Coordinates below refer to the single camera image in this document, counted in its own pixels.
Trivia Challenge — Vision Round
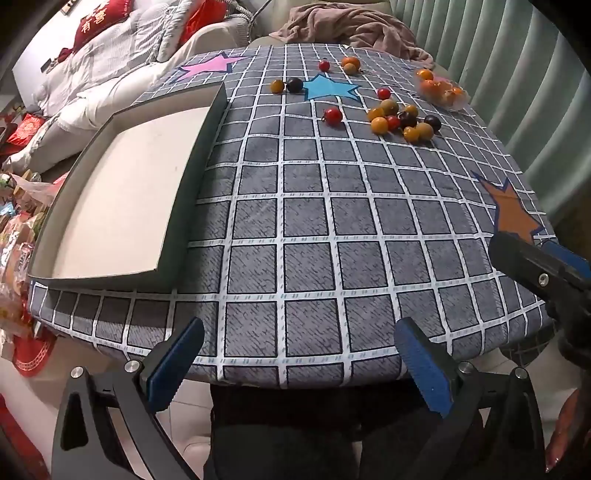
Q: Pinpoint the yellow orange tomato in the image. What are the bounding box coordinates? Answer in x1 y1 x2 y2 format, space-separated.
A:
370 116 389 136

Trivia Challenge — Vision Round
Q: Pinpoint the red cherry tomato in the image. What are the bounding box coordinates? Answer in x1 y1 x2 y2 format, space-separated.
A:
322 107 342 127

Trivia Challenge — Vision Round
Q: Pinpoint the tan round fruit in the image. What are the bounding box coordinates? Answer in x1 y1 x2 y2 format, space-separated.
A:
416 122 435 142

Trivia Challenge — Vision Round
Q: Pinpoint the dark purple tomato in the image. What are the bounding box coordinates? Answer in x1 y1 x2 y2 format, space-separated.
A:
423 115 442 132
286 77 304 94
398 111 418 130

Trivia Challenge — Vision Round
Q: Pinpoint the red round floor mat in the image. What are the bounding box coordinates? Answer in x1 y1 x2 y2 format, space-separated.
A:
12 329 57 378

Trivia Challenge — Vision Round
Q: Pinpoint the white shallow tray box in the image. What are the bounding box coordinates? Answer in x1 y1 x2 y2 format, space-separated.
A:
29 82 228 290

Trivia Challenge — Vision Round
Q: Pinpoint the clear plastic fruit bowl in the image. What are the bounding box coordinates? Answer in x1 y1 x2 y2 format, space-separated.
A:
415 77 470 111

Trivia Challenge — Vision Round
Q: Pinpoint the small orange tomato cluster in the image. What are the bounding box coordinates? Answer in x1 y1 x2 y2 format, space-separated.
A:
404 104 419 117

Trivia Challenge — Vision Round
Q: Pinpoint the red tomato in cluster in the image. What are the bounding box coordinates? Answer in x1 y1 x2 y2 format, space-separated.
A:
386 115 401 132

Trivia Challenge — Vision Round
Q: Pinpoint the grey checkered star tablecloth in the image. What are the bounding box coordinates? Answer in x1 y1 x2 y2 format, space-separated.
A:
29 44 553 387

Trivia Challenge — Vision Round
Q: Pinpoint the tan fruit in cluster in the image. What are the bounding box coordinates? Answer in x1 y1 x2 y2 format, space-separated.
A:
380 98 399 117

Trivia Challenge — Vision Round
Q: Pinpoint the mandarin on bowl top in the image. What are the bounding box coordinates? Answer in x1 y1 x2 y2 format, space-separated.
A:
416 69 434 81

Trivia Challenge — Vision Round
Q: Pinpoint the red tomato right of star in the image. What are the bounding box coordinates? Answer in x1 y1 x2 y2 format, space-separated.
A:
377 88 392 100

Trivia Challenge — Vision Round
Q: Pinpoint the pile of snack packages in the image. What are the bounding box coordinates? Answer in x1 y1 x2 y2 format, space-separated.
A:
1 171 67 360

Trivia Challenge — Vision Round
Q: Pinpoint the tan fruit beside mandarin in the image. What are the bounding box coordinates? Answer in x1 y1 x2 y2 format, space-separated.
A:
342 63 359 76

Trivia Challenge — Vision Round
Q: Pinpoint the orange mandarin far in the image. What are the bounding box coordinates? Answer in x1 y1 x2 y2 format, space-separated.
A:
341 56 361 70

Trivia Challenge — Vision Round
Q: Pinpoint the small red tomato far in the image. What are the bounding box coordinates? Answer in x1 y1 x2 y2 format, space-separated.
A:
318 60 331 72

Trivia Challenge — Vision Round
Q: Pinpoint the red cushion on floor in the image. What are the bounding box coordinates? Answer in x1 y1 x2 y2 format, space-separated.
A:
6 113 46 148

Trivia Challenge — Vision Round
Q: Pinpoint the pinkish brown blanket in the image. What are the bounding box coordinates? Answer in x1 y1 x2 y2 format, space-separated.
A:
270 2 435 69

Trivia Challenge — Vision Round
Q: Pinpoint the dark purple tomato by star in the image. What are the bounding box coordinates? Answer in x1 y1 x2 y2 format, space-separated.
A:
286 77 304 94

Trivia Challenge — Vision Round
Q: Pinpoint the white sofa with quilt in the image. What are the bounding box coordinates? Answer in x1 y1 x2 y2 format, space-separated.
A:
1 1 253 174

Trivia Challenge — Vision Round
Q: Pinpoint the orange tomato by blue star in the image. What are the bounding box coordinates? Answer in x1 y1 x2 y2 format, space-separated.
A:
270 79 284 94

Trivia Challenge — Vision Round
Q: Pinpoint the red pillow on sofa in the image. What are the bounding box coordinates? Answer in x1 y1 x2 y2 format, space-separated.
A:
177 0 228 47

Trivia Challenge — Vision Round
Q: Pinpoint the red embroidered cushion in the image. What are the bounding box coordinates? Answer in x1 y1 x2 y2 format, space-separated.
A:
57 0 133 63

